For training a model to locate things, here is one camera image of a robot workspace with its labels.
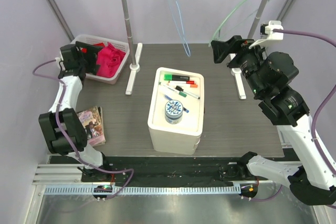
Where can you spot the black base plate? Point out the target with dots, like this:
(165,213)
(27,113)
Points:
(175,172)

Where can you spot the blue wire hanger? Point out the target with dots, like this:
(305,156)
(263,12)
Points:
(176,14)

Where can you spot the pink illustrated book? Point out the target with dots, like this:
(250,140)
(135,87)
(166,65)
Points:
(92,122)

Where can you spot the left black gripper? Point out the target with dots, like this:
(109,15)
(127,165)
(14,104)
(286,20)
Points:
(92,54)

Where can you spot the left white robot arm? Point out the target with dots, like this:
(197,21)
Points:
(63,132)

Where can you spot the blue ballpoint pen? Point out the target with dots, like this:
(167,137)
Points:
(170,99)

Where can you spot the red whiteboard marker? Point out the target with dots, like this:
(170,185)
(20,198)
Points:
(182,82)

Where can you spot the white foam box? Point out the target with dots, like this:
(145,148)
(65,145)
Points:
(184,137)

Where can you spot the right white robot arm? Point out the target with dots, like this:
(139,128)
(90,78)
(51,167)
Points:
(312,182)

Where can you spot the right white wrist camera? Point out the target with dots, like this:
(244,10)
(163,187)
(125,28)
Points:
(268,35)

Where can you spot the green capped white marker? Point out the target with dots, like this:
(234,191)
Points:
(180,91)

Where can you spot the white slotted cable duct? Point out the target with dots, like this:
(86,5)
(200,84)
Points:
(96,190)

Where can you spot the pink t shirt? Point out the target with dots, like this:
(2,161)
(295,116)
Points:
(109,59)

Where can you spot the white plastic basket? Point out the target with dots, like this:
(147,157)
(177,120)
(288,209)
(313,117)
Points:
(90,39)

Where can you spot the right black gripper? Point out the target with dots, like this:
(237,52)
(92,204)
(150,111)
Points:
(222,49)

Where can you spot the green highlighter marker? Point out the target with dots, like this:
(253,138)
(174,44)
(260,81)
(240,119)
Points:
(173,77)

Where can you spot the red t shirt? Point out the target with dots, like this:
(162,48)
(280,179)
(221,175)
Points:
(89,48)

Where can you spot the blue patterned round tin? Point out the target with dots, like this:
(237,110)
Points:
(173,111)

